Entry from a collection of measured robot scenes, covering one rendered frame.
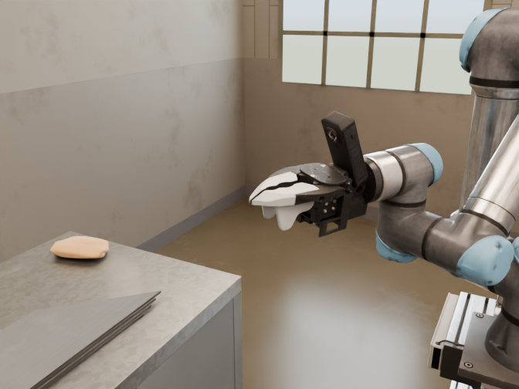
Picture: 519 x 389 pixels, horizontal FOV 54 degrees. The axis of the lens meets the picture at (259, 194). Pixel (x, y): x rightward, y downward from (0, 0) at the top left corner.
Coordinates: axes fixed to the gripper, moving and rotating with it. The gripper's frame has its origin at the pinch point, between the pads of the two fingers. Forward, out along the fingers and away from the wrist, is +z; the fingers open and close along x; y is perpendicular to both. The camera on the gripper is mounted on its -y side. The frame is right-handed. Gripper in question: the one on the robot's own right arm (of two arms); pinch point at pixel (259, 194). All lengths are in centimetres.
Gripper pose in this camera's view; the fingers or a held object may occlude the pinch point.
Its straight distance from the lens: 65.3
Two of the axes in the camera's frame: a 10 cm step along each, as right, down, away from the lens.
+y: -0.8, 8.9, 4.4
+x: -5.8, -4.0, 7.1
